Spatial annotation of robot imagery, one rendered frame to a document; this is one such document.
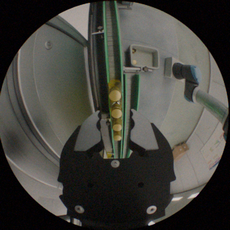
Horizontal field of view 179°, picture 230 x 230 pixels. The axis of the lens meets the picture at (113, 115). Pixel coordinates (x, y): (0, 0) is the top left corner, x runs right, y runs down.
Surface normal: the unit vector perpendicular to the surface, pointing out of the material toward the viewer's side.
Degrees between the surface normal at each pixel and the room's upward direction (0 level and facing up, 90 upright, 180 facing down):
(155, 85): 0
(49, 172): 90
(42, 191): 90
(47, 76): 90
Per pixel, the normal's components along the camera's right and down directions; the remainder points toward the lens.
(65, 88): 1.00, -0.04
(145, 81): -0.01, 0.53
